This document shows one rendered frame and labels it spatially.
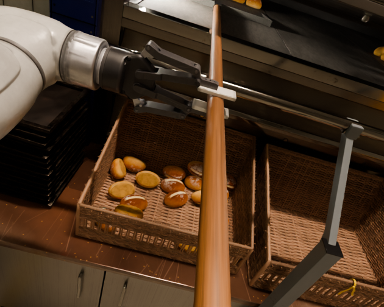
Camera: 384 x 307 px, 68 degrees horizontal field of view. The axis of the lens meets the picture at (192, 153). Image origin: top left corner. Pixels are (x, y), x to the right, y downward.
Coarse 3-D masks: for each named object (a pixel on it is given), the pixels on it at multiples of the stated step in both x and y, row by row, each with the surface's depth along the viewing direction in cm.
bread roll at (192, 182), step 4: (188, 176) 120; (192, 176) 119; (188, 180) 119; (192, 180) 118; (196, 180) 118; (200, 180) 118; (188, 184) 119; (192, 184) 118; (196, 184) 118; (200, 184) 118; (192, 188) 119; (196, 188) 119; (200, 188) 119
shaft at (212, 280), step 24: (216, 24) 93; (216, 48) 72; (216, 72) 59; (216, 96) 50; (216, 120) 43; (216, 144) 38; (216, 168) 34; (216, 192) 31; (216, 216) 28; (216, 240) 26; (216, 264) 24; (216, 288) 22
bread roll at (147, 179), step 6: (138, 174) 112; (144, 174) 111; (150, 174) 112; (156, 174) 114; (138, 180) 111; (144, 180) 112; (150, 180) 112; (156, 180) 112; (144, 186) 112; (150, 186) 112
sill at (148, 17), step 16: (128, 16) 95; (144, 16) 94; (160, 16) 94; (176, 32) 97; (192, 32) 96; (208, 32) 96; (224, 48) 98; (240, 48) 98; (256, 48) 97; (272, 64) 100; (288, 64) 99; (304, 64) 99; (320, 80) 102; (336, 80) 101; (352, 80) 101; (368, 96) 103
